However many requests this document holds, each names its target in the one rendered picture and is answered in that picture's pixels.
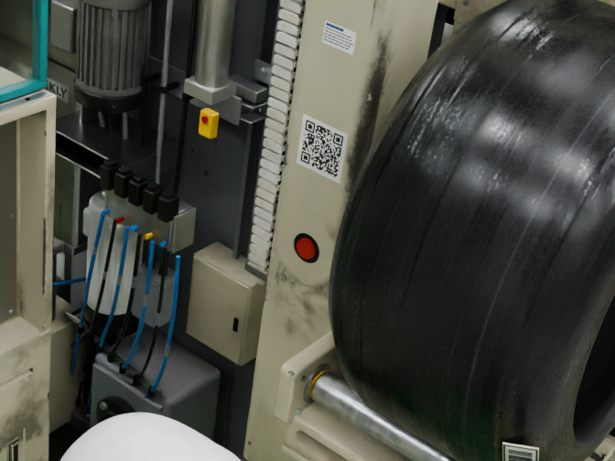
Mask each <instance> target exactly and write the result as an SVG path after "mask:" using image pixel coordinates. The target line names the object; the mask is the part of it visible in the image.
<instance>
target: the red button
mask: <svg viewBox="0 0 615 461"><path fill-rule="evenodd" d="M297 251H298V253H299V255H300V256H301V257H303V258H304V259H310V258H312V257H313V256H314V255H315V253H316V249H315V246H314V244H313V242H312V241H311V240H309V239H307V238H303V239H301V240H299V241H298V242H297Z"/></svg>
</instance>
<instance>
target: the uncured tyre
mask: <svg viewBox="0 0 615 461"><path fill-rule="evenodd" d="M329 322H330V327H331V331H332V336H333V339H334V344H335V348H336V352H337V356H338V361H339V364H340V369H341V372H342V374H343V377H344V379H345V380H346V382H347V383H348V384H349V385H350V387H351V388H352V389H353V390H354V391H355V392H356V393H357V394H358V395H359V397H360V398H361V399H362V400H363V401H364V402H365V403H366V404H367V405H368V406H369V407H370V408H371V409H372V410H374V411H376V412H377V413H379V414H380V415H382V416H384V417H385V418H387V419H389V420H390V421H392V422H394V423H396V424H398V425H399V426H401V427H403V428H404V429H405V430H407V431H408V432H410V433H412V434H414V435H416V436H417V437H419V438H421V439H422V440H424V441H426V442H427V443H429V444H431V445H432V446H434V447H435V448H437V449H439V450H440V451H442V452H444V453H445V454H447V455H449V456H451V457H453V458H454V459H456V460H458V461H502V442H504V443H510V444H516V445H527V446H532V447H538V448H539V461H585V460H586V459H587V458H588V457H589V456H590V455H591V454H592V453H593V452H594V451H595V450H596V449H597V447H598V446H599V445H600V444H601V443H602V442H603V440H604V439H605V438H606V437H607V436H608V434H609V433H610V432H611V430H612V429H613V428H614V426H615V6H613V5H609V4H606V3H603V2H600V1H598V0H507V1H505V2H503V3H501V4H499V5H497V6H495V7H494V8H492V9H490V10H488V11H486V12H484V13H482V14H480V15H478V16H476V17H474V18H472V19H471V20H470V21H469V22H467V23H466V24H465V25H463V26H462V27H460V28H459V29H458V30H457V31H456V32H454V33H453V34H452V35H451V36H450V37H449V38H448V39H447V40H446V41H445V42H443V43H442V44H441V46H440V47H439V48H438V49H437V50H436V51H435V52H434V53H433V54H432V55H431V56H430V58H429V59H428V60H427V61H426V62H425V64H424V65H423V66H422V67H421V68H420V70H419V71H418V72H417V74H416V75H415V76H414V77H413V78H412V80H411V81H410V82H409V84H408V85H407V87H406V88H405V90H404V91H403V93H402V94H401V96H400V97H399V99H398V100H397V102H396V104H395V105H394V107H393V109H392V110H391V111H390V113H389V115H388V116H387V118H386V120H385V121H384V123H383V126H382V128H381V129H380V131H379V133H378V134H377V136H376V138H375V140H374V142H373V144H372V147H371V149H370V151H369V153H368V155H367V156H366V158H365V160H364V162H363V165H362V167H361V170H360V173H359V175H358V176H357V179H356V181H355V184H354V186H353V189H352V192H351V195H350V198H349V200H348V203H347V206H346V209H345V211H344V214H343V218H342V221H341V224H340V229H339V233H338V237H337V240H336V244H335V249H334V253H333V258H332V263H331V268H330V276H329Z"/></svg>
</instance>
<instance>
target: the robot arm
mask: <svg viewBox="0 0 615 461"><path fill-rule="evenodd" d="M60 461H241V460H240V459H239V458H238V457H237V456H236V455H235V454H233V453H232V452H230V451H229V450H227V449H225V448H224V447H222V446H221V445H218V444H216V443H214V442H213V441H211V440H210V439H209V438H208V437H206V436H204V435H203V434H200V433H198V432H197V431H195V430H193V429H191V428H190V427H188V426H186V425H185V424H183V423H180V422H178V421H175V420H172V419H170V418H167V417H165V416H162V415H158V414H154V413H125V414H120V415H116V416H114V417H111V418H109V419H106V420H104V421H102V422H100V423H98V424H96V425H95V426H94V427H92V428H91V429H90V430H88V431H87V432H86V433H85V434H83V435H82V436H81V437H80V438H78V439H77V440H76V441H75V442H74V443H73V444H72V445H71V446H70V448H69V449H68V450H67V451H66V453H65V454H64V456H63V457H62V458H61V460H60Z"/></svg>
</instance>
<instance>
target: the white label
mask: <svg viewBox="0 0 615 461"><path fill-rule="evenodd" d="M502 461H539V448H538V447H532V446H527V445H516V444H510V443H504V442H502Z"/></svg>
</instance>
